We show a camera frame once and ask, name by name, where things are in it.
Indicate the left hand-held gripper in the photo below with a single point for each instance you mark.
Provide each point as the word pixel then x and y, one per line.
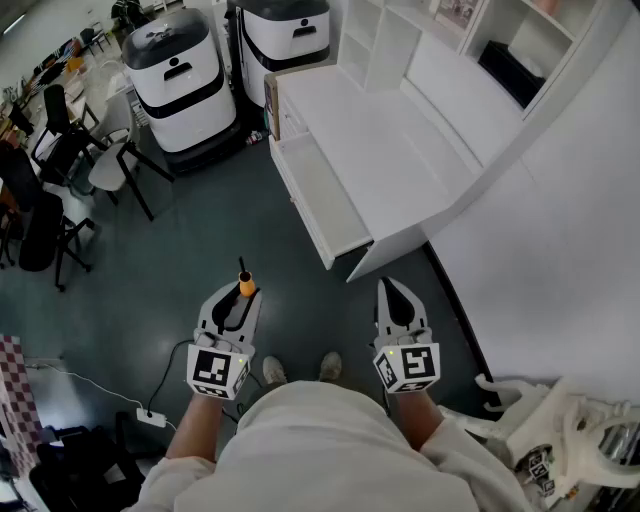
pixel 215 367

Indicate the white drawer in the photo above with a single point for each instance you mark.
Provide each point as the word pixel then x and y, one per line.
pixel 320 195

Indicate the black storage box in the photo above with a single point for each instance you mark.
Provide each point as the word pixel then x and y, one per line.
pixel 510 72

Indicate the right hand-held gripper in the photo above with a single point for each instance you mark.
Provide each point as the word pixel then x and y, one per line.
pixel 415 362

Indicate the red checkered cloth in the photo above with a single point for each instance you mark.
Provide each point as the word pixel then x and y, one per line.
pixel 17 400

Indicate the white shelf cabinet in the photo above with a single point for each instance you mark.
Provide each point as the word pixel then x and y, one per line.
pixel 380 130

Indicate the brown cardboard panel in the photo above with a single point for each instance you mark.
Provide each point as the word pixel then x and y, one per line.
pixel 271 105

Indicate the black bag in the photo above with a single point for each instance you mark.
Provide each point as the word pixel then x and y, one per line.
pixel 85 470

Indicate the person's right forearm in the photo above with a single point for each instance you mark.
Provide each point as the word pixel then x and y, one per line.
pixel 417 415

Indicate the person's white shoe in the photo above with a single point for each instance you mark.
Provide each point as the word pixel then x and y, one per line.
pixel 331 366
pixel 274 371

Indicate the picture frame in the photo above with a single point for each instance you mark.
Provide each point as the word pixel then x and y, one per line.
pixel 457 12

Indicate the white chair with black legs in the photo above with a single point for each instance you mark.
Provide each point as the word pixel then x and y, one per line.
pixel 112 165

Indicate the person's left white shoe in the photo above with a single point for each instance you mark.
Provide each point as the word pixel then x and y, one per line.
pixel 274 371

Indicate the white power strip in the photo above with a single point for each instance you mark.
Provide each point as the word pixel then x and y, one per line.
pixel 151 417

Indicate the cluttered work table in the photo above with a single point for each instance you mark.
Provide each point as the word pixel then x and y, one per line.
pixel 76 102

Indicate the white ornate table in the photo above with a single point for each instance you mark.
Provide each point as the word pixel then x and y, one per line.
pixel 545 425

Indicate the black frame chair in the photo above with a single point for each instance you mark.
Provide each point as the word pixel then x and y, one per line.
pixel 56 107

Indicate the white black mobile robot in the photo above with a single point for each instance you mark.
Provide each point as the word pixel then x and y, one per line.
pixel 282 35
pixel 185 95

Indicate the person's left forearm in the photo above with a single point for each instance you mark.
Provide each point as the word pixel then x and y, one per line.
pixel 197 425

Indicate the person's white shirt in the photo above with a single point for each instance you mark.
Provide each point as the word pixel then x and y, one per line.
pixel 320 450

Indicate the black office chair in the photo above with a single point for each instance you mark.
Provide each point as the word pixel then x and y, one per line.
pixel 35 220

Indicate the person's right white shoe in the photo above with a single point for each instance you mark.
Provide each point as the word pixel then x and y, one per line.
pixel 331 366

